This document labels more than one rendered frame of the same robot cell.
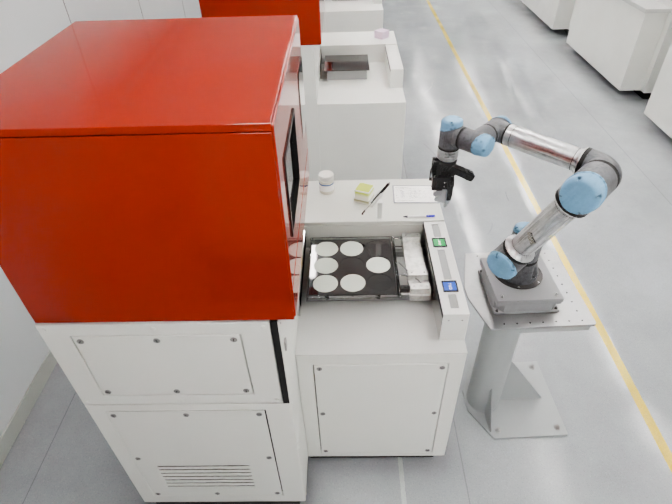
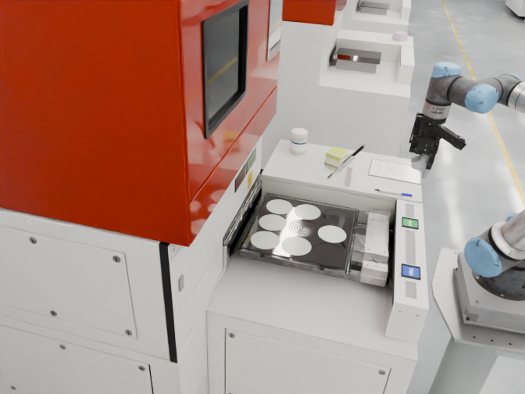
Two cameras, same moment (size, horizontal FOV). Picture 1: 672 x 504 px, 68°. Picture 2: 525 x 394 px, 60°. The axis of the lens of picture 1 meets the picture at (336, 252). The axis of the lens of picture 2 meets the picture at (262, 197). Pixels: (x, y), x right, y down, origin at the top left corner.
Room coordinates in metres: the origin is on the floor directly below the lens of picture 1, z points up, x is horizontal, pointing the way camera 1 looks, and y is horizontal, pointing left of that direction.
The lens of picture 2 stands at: (0.22, -0.18, 1.86)
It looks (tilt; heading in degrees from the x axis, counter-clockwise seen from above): 33 degrees down; 11
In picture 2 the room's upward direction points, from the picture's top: 3 degrees clockwise
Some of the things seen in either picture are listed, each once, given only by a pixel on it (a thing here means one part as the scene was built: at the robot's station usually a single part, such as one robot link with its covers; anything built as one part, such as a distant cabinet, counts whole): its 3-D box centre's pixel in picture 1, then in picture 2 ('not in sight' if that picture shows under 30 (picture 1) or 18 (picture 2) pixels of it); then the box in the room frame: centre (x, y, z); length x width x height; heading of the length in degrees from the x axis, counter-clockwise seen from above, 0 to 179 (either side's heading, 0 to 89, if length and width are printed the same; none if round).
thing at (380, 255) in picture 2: (417, 274); (376, 254); (1.47, -0.33, 0.89); 0.08 x 0.03 x 0.03; 88
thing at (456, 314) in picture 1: (442, 276); (405, 262); (1.46, -0.43, 0.89); 0.55 x 0.09 x 0.14; 178
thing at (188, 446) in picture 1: (228, 377); (144, 326); (1.36, 0.51, 0.41); 0.82 x 0.71 x 0.82; 178
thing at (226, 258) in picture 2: (301, 269); (244, 220); (1.53, 0.15, 0.89); 0.44 x 0.02 x 0.10; 178
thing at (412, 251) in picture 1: (415, 267); (376, 247); (1.55, -0.33, 0.87); 0.36 x 0.08 x 0.03; 178
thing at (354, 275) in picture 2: (367, 296); (311, 266); (1.42, -0.12, 0.84); 0.50 x 0.02 x 0.03; 88
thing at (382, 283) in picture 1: (352, 265); (301, 228); (1.54, -0.06, 0.90); 0.34 x 0.34 x 0.01; 88
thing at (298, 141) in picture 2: (326, 182); (298, 141); (2.00, 0.03, 1.01); 0.07 x 0.07 x 0.10
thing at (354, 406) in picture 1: (373, 329); (319, 315); (1.62, -0.17, 0.41); 0.97 x 0.64 x 0.82; 178
